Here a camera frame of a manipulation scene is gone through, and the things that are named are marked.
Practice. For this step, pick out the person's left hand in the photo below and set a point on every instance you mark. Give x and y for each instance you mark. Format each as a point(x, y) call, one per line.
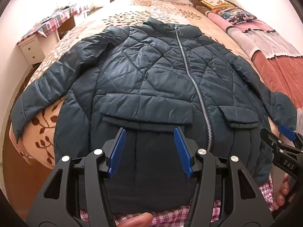
point(137, 220)

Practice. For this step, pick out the person's pink plaid clothing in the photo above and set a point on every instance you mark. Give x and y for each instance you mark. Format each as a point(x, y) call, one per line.
point(265, 194)

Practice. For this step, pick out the brown plush cloth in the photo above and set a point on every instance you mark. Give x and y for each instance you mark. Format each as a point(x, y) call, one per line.
point(197, 4)

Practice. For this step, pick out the desk with plaid tablecloth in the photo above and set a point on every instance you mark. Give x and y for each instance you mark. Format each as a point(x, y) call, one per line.
point(52, 20)

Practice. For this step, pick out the person's right hand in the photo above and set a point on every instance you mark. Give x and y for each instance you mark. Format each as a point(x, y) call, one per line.
point(283, 190)

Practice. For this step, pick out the pink striped quilt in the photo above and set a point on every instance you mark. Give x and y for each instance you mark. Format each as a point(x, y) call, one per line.
point(272, 47)

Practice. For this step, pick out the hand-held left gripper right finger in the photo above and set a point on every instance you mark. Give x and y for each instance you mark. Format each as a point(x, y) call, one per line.
point(182, 156)

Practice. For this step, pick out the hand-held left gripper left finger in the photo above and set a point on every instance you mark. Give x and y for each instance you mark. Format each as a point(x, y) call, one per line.
point(117, 156)

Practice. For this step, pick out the yellow embroidered cushion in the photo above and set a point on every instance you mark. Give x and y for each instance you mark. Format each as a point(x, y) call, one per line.
point(216, 3)

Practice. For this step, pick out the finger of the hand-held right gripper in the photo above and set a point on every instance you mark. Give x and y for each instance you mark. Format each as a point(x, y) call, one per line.
point(268, 137)
point(287, 132)

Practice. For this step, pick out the dark teal quilted jacket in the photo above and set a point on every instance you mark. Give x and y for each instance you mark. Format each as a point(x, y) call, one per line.
point(151, 75)

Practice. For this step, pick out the colourful cartoon pillow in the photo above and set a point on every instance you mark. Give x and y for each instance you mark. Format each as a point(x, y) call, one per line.
point(233, 14)

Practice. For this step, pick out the white drawer cabinet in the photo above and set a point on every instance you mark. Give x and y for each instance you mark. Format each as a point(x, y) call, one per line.
point(30, 49)

